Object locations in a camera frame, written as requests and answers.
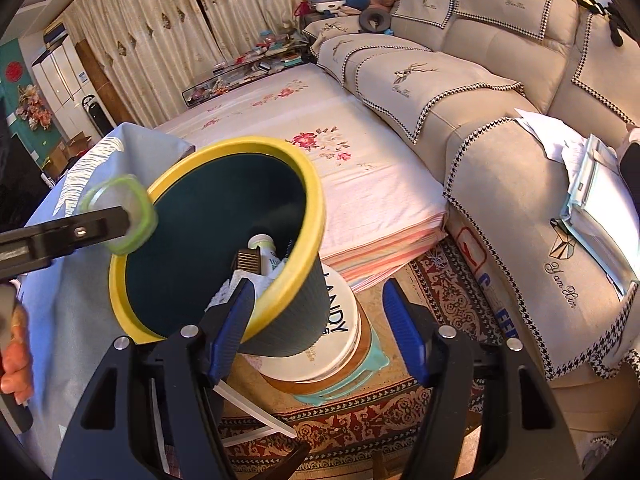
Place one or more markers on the artificial flower wall decoration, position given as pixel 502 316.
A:
pixel 35 107

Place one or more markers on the blue cap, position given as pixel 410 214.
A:
pixel 357 2

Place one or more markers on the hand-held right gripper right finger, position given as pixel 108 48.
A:
pixel 405 330

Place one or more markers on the black television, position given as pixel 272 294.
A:
pixel 20 180

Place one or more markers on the black tower fan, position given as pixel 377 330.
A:
pixel 100 115

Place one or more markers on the green white milk bottle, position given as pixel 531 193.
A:
pixel 265 255

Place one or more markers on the printed cardboard box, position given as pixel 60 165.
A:
pixel 475 270

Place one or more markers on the white plastic strip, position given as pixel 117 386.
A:
pixel 260 412

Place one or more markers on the grey neck pillow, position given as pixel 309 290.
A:
pixel 376 19

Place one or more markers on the floral sheet mattress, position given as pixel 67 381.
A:
pixel 350 170

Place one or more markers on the beige sofa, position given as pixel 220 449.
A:
pixel 475 110

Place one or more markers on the cluttered glass coffee table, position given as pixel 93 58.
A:
pixel 240 70

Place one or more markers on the white plastic stool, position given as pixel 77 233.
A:
pixel 330 345

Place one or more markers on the white foam fruit net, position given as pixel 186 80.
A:
pixel 224 292

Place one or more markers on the red patterned rug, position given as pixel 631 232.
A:
pixel 440 285

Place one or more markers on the black plush toy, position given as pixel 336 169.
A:
pixel 607 17

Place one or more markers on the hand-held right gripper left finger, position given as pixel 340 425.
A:
pixel 231 325

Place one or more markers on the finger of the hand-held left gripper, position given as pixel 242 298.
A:
pixel 75 232

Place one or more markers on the blue tablecloth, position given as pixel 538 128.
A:
pixel 75 310

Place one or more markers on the pile of papers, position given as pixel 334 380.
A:
pixel 595 200

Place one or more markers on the person's left hand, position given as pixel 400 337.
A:
pixel 17 365

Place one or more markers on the open cardboard boxes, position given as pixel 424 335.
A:
pixel 67 152

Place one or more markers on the yellow-rimmed dark trash bin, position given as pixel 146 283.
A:
pixel 200 210

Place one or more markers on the red round wall ornament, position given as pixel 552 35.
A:
pixel 14 71

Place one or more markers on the brown ridged plastic lid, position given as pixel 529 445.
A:
pixel 247 260

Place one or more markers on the beige embroidered curtain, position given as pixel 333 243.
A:
pixel 145 50
pixel 250 0

